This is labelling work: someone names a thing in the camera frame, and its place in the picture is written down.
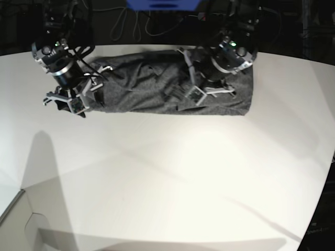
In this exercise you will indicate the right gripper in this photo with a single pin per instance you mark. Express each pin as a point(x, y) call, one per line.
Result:
point(84, 90)

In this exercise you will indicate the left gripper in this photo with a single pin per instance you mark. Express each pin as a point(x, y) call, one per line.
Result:
point(202, 73)

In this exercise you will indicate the grey t-shirt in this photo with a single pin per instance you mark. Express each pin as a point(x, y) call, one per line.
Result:
point(156, 82)

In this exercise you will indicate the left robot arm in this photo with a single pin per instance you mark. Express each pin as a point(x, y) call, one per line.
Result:
point(235, 51)

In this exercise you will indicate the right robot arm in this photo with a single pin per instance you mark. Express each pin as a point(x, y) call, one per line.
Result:
point(61, 51)

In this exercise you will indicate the black power strip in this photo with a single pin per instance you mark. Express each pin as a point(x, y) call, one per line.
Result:
point(210, 16)

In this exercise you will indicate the blue box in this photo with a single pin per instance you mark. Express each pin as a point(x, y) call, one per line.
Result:
point(187, 5)

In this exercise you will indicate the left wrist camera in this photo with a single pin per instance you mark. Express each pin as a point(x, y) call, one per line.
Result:
point(196, 95)

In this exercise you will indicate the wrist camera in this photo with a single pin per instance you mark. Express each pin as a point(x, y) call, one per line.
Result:
point(76, 106)
point(196, 95)

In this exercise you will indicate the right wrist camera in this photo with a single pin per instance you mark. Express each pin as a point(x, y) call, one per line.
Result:
point(76, 106)

